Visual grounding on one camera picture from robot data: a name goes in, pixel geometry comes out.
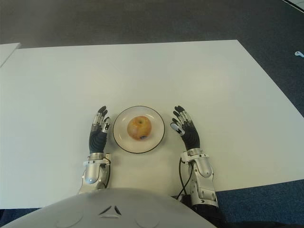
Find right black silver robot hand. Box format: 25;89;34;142
170;105;201;152

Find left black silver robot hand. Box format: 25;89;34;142
88;105;112;155

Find yellow-red apple with sticker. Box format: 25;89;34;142
127;115;152;141

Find white plate with black rim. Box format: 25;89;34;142
113;105;166;153

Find grey robot torso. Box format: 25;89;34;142
0;187;228;228

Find white side table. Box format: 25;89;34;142
0;42;21;67

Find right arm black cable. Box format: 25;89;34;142
175;159;194;198

